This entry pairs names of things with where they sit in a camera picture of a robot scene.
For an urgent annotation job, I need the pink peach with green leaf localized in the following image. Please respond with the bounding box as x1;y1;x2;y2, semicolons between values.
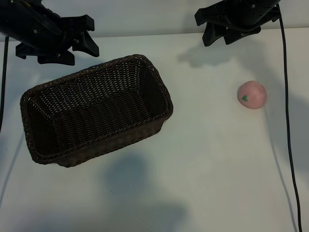
237;80;267;110

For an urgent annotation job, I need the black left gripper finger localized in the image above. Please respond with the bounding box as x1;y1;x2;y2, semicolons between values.
71;30;100;58
36;49;76;66

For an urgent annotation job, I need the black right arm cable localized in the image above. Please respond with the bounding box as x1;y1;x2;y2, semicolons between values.
277;3;303;232

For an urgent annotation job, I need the dark brown wicker basket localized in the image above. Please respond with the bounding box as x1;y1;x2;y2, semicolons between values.
19;54;174;168

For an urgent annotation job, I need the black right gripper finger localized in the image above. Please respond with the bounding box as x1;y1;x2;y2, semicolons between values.
224;27;262;46
202;22;228;47

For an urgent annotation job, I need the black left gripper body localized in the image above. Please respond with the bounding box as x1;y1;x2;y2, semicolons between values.
0;0;95;60

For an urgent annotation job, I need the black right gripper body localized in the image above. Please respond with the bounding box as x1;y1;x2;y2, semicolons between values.
194;0;282;32

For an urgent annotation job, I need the black ribbed flat cable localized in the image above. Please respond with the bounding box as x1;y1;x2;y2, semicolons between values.
33;11;63;36

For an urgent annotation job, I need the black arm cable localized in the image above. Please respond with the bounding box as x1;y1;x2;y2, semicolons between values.
277;3;303;232
0;36;10;132

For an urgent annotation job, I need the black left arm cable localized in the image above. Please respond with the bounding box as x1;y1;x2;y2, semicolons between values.
0;36;10;132

